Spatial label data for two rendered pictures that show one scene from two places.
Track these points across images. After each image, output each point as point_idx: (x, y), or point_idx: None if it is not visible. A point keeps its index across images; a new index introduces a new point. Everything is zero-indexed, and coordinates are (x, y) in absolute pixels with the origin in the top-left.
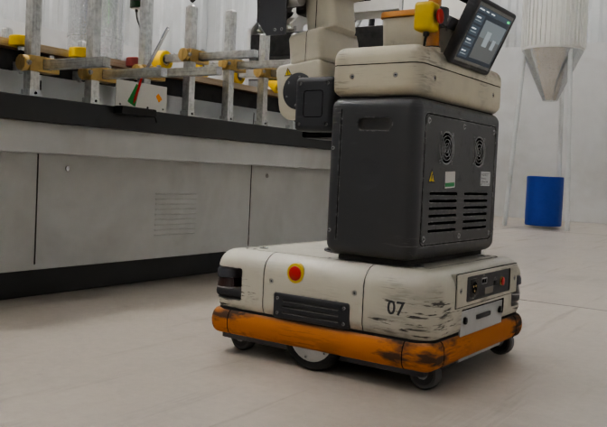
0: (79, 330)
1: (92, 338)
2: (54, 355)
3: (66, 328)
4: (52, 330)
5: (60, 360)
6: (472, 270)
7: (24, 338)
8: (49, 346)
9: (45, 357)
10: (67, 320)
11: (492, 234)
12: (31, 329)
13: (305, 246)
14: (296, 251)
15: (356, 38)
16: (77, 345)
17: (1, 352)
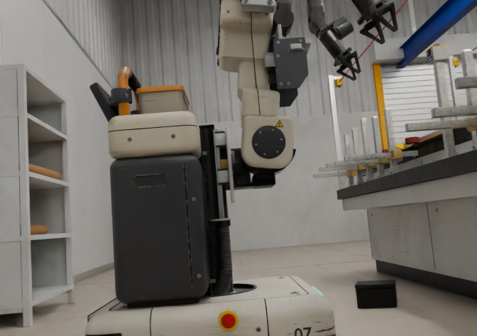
0: (411, 334)
1: (380, 334)
2: (350, 327)
3: (425, 333)
4: (419, 330)
5: (336, 327)
6: (116, 300)
7: (403, 325)
8: (373, 327)
9: (346, 325)
10: (458, 335)
11: (115, 286)
12: (431, 327)
13: (272, 283)
14: (253, 280)
15: (242, 89)
16: (368, 331)
17: (371, 321)
